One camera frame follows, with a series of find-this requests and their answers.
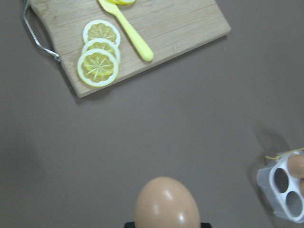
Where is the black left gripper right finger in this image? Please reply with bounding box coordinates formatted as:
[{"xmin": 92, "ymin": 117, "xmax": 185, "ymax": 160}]
[{"xmin": 200, "ymin": 222, "xmax": 211, "ymax": 228}]

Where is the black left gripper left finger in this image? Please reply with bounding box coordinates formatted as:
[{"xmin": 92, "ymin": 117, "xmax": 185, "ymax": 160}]
[{"xmin": 124, "ymin": 222, "xmax": 135, "ymax": 228}]

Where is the brown egg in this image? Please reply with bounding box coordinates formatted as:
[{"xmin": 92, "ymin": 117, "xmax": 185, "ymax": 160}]
[
  {"xmin": 287, "ymin": 154, "xmax": 304, "ymax": 179},
  {"xmin": 134, "ymin": 177, "xmax": 201, "ymax": 228}
]

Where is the clear plastic egg box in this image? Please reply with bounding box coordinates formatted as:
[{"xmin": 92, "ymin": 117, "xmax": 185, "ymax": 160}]
[{"xmin": 256, "ymin": 149, "xmax": 304, "ymax": 224}]

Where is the brown egg in box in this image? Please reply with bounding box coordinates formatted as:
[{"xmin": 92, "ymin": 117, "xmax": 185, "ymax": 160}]
[{"xmin": 287, "ymin": 154, "xmax": 304, "ymax": 179}]

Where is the wooden cutting board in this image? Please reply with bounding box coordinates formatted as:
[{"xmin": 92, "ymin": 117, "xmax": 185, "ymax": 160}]
[{"xmin": 25, "ymin": 0, "xmax": 231, "ymax": 97}]

